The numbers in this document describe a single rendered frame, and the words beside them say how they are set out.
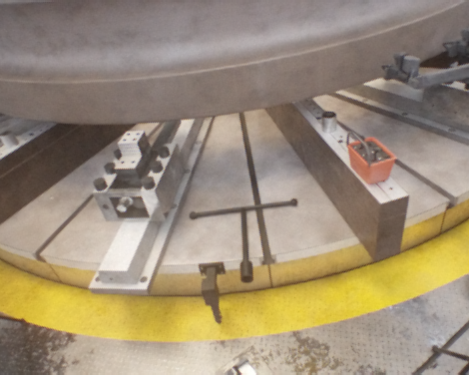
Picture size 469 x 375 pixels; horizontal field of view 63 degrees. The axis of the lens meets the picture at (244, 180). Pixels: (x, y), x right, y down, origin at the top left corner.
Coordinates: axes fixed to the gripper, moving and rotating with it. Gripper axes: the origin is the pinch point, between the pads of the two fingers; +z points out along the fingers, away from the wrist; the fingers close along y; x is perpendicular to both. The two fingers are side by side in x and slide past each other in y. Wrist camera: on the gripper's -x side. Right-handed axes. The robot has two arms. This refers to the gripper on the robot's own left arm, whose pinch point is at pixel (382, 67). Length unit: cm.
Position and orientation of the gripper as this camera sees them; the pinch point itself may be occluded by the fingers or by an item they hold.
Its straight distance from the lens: 220.9
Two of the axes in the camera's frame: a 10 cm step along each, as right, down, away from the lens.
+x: 1.4, 7.8, 6.1
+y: -9.2, 3.3, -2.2
